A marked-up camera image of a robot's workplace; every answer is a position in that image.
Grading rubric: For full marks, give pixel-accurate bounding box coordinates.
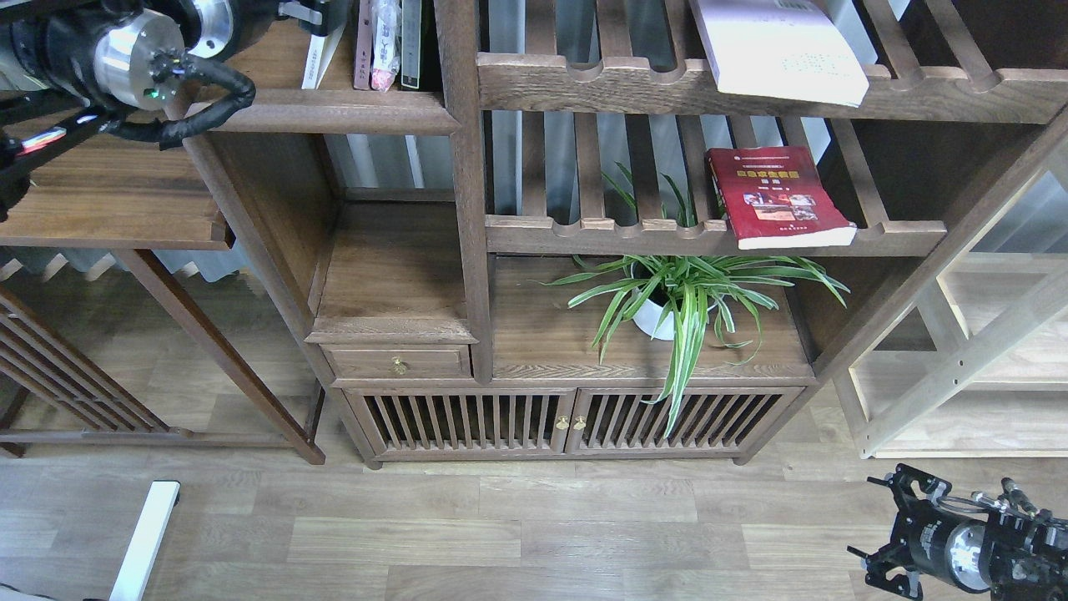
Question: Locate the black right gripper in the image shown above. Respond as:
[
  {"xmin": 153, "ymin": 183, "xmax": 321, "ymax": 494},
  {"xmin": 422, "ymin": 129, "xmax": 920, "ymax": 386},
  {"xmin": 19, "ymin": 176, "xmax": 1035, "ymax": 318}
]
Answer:
[{"xmin": 847, "ymin": 464, "xmax": 990, "ymax": 598}]

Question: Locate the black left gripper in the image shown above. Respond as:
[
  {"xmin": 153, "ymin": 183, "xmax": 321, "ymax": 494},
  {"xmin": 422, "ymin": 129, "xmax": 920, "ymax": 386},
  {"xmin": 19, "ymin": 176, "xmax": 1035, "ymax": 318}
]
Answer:
[{"xmin": 187, "ymin": 0, "xmax": 351, "ymax": 58}]

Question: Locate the white book green cover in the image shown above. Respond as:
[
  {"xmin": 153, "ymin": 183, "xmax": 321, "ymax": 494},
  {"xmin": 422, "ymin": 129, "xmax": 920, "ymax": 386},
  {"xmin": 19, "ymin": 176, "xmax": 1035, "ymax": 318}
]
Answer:
[{"xmin": 301, "ymin": 20, "xmax": 347, "ymax": 90}]

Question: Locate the white book pink cover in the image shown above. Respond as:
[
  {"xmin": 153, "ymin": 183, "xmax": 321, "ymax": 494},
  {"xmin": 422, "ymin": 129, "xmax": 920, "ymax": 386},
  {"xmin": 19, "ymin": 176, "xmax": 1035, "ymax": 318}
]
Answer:
[{"xmin": 690, "ymin": 1, "xmax": 869, "ymax": 108}]

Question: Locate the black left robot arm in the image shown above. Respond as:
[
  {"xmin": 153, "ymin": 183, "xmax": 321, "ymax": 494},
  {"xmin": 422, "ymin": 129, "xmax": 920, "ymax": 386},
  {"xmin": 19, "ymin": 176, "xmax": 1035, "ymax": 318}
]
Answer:
[{"xmin": 3, "ymin": 1, "xmax": 350, "ymax": 213}]

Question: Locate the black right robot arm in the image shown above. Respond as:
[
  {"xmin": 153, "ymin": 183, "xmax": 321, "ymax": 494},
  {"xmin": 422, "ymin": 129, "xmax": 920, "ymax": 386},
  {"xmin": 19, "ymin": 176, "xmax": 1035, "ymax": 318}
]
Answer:
[{"xmin": 847, "ymin": 463, "xmax": 1067, "ymax": 600}]

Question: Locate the light wooden shelf unit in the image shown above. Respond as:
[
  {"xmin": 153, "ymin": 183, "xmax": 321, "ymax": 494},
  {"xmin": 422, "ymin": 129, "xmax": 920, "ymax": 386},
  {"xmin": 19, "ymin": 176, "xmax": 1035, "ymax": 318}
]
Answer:
[{"xmin": 834, "ymin": 159, "xmax": 1067, "ymax": 459}]

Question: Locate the pink spine upright book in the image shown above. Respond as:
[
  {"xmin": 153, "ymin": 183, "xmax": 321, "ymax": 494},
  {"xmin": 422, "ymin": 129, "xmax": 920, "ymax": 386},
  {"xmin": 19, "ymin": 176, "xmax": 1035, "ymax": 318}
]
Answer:
[{"xmin": 352, "ymin": 0, "xmax": 373, "ymax": 90}]

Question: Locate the plastic wrapped white book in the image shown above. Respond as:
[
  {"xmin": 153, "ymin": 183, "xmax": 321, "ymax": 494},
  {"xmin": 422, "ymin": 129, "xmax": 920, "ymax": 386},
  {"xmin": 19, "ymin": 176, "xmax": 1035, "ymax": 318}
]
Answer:
[{"xmin": 370, "ymin": 0, "xmax": 403, "ymax": 92}]

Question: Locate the dark green upright book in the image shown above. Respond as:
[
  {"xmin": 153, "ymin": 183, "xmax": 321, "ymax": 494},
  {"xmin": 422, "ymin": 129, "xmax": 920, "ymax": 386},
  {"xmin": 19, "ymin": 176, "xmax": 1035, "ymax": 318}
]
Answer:
[{"xmin": 401, "ymin": 0, "xmax": 437, "ymax": 90}]

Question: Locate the dark wooden bookshelf cabinet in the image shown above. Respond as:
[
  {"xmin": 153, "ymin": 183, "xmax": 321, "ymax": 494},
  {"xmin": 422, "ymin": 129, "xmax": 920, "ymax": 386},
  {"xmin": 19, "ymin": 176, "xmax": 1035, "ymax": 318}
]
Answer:
[{"xmin": 187, "ymin": 1, "xmax": 1065, "ymax": 466}]

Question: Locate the green spider plant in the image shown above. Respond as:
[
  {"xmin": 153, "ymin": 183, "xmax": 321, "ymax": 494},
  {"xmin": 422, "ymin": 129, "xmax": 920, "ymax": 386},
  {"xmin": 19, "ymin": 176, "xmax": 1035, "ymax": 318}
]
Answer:
[{"xmin": 539, "ymin": 163, "xmax": 850, "ymax": 438}]

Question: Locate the dark wooden side table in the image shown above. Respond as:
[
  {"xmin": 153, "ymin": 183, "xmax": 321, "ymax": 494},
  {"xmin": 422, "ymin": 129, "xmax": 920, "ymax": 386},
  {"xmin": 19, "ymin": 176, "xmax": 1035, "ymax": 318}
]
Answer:
[{"xmin": 0, "ymin": 93, "xmax": 326, "ymax": 466}]

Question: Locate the red book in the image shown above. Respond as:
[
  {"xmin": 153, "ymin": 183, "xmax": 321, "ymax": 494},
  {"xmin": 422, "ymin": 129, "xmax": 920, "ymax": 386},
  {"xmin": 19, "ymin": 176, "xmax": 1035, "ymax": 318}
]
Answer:
[{"xmin": 705, "ymin": 147, "xmax": 857, "ymax": 250}]

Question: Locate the brass drawer knob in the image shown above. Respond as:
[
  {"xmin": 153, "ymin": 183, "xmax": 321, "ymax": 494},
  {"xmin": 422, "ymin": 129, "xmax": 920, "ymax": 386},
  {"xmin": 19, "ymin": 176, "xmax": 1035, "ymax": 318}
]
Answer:
[{"xmin": 390, "ymin": 355, "xmax": 409, "ymax": 376}]

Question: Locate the white metal leg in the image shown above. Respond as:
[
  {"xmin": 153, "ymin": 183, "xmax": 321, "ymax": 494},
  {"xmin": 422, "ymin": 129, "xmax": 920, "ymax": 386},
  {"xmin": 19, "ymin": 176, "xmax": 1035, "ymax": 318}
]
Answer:
[{"xmin": 108, "ymin": 480, "xmax": 180, "ymax": 600}]

